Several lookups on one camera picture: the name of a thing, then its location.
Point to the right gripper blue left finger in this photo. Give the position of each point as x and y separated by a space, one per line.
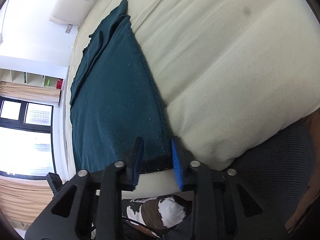
134 164

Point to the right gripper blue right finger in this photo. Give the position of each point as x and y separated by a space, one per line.
181 159

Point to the dark green knit sweater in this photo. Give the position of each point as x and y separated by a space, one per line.
114 100

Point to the brown white patterned clothing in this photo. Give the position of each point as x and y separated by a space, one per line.
156 216

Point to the black framed window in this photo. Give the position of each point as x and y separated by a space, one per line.
26 139

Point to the beige curtain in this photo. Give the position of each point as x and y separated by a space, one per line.
26 92

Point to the red box on shelf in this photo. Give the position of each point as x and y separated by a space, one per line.
59 84

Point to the dark mesh chair seat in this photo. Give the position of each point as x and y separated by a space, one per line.
279 169

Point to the cream bed sheet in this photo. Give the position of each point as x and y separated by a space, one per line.
231 73

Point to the cream padded headboard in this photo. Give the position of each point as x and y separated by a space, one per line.
71 11

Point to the wall shelf unit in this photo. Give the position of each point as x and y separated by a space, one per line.
26 78

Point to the wall power socket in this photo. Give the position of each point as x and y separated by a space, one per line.
69 28

